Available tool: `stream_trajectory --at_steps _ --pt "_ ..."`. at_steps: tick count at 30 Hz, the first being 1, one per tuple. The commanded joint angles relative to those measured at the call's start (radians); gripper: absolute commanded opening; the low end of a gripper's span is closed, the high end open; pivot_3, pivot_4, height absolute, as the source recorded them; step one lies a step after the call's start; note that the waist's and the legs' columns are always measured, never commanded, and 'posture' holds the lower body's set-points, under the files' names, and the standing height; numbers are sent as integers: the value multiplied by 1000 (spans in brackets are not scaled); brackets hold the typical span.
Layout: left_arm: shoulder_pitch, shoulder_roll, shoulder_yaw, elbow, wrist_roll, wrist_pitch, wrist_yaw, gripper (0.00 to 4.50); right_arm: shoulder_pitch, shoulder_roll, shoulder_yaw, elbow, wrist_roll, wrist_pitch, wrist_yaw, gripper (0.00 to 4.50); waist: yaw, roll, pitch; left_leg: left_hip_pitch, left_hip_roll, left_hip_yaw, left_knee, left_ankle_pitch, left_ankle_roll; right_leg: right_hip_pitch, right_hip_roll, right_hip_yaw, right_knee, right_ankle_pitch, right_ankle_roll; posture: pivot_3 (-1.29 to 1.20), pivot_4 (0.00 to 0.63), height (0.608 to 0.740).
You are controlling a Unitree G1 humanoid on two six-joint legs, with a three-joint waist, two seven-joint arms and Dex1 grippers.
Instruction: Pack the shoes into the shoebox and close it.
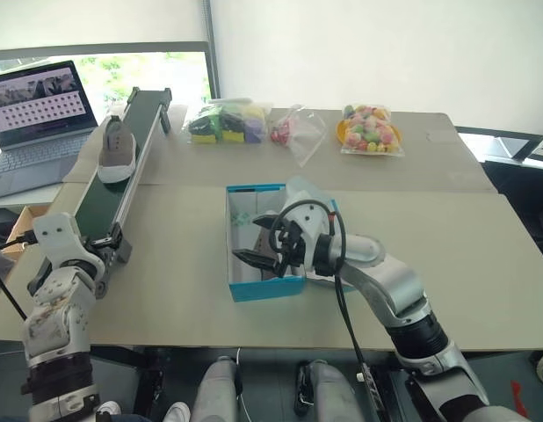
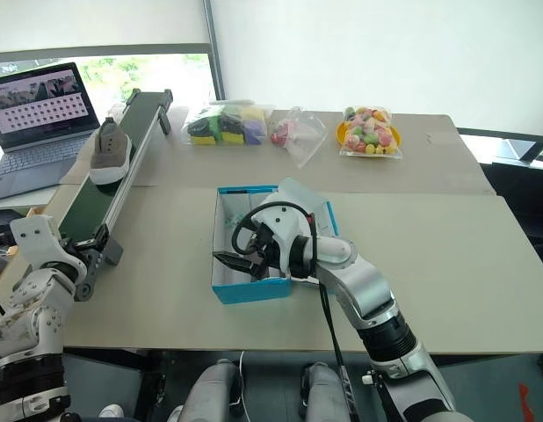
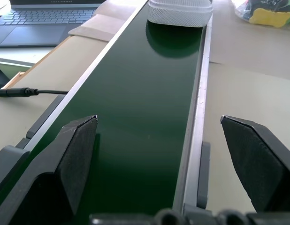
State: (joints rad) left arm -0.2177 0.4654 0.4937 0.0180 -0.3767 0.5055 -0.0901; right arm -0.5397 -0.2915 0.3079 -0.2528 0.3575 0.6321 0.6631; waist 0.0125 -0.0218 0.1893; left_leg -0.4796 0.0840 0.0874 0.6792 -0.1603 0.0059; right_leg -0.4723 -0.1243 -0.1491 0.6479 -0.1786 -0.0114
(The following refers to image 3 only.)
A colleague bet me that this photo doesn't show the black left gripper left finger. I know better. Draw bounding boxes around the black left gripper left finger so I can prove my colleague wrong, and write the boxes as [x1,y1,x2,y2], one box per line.
[0,114,99,225]

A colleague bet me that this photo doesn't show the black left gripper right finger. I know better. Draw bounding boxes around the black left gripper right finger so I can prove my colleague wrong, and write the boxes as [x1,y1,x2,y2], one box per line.
[220,115,290,216]

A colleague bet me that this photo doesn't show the green conveyor belt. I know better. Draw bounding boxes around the green conveyor belt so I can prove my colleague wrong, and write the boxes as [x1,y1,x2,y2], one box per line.
[0,0,214,225]

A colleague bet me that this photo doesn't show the dark grey laptop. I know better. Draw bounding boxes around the dark grey laptop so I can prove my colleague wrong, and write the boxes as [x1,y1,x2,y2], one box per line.
[0,0,107,48]

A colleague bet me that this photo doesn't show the clear bag with yellow item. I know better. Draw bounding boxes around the clear bag with yellow item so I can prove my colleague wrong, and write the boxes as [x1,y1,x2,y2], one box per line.
[231,0,290,29]

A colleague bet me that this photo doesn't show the black power cable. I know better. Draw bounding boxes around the black power cable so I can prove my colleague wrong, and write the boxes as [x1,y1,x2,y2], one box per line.
[0,87,69,98]

